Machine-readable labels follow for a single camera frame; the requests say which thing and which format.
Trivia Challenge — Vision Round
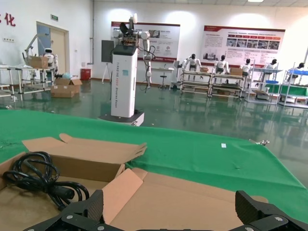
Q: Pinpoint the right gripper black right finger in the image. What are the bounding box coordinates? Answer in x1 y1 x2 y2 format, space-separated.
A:
235 190 308 231

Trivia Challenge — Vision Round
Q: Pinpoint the green table cloth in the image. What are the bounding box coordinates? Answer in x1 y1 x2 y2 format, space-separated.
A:
0 109 308 224

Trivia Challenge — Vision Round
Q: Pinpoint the white wall poster red header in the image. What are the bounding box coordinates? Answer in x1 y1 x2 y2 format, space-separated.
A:
110 21 181 64

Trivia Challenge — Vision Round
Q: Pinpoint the white column base robot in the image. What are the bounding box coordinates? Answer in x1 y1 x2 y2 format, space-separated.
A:
98 13 153 127

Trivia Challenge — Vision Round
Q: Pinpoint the white pipe rack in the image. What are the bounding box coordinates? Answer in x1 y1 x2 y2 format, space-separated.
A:
0 33 59 102

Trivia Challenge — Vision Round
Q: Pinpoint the cardboard box with open flaps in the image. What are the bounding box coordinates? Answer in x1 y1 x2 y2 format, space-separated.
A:
27 56 50 69

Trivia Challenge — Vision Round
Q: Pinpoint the small white table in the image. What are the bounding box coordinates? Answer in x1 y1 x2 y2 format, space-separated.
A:
151 67 175 85

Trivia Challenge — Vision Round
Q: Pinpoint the black power cable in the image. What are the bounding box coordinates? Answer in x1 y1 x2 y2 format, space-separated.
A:
2 151 90 213

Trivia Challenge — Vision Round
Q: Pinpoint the metal cloth clip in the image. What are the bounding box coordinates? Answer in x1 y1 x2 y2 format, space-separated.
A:
248 139 270 146

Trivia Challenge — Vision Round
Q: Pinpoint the brown cardboard box oval hole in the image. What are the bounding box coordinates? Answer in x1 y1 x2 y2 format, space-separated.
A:
0 133 148 226

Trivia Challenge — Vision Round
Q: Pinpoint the workbench with green cloth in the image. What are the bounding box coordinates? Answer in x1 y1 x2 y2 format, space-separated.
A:
278 47 308 108

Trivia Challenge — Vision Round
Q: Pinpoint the dark monitor on stand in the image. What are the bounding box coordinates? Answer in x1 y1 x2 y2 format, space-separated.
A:
101 39 115 84

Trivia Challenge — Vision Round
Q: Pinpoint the workbench with blue trays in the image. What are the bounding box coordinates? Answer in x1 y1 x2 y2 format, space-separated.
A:
244 60 284 104

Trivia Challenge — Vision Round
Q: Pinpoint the white frame workbench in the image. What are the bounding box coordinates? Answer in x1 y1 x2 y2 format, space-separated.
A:
209 72 244 99
180 70 213 94

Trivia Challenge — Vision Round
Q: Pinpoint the white humanoid robot black head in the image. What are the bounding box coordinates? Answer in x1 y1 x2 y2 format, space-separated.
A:
215 55 231 75
182 53 202 81
240 58 253 78
265 58 279 71
288 62 306 84

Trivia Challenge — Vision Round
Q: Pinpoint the wide wall poster red header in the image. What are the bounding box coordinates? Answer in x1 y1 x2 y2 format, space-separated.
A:
203 25 286 70

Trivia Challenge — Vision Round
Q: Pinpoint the red bin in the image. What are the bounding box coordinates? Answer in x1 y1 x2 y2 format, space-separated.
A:
80 68 92 81

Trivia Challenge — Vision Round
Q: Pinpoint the brown cardboard box round hole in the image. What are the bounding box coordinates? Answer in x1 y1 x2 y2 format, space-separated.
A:
102 167 269 231

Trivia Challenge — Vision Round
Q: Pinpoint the beige door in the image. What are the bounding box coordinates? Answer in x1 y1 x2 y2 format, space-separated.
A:
36 21 71 81

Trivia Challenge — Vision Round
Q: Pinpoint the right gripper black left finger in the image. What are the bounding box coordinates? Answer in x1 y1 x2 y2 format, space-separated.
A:
24 189 107 231

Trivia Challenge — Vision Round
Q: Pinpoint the grey wall pipe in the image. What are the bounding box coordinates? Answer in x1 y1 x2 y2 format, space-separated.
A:
87 0 95 65

